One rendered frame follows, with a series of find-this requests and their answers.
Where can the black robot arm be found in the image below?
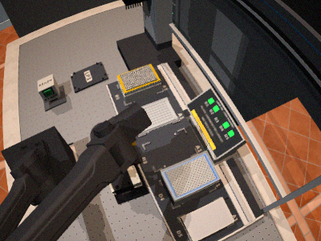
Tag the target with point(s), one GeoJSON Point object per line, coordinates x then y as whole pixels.
{"type": "Point", "coordinates": [95, 169]}

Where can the black rectangular pad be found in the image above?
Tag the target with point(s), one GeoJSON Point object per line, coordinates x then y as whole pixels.
{"type": "Point", "coordinates": [136, 193]}

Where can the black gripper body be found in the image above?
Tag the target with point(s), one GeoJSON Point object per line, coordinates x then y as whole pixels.
{"type": "Point", "coordinates": [139, 158]}

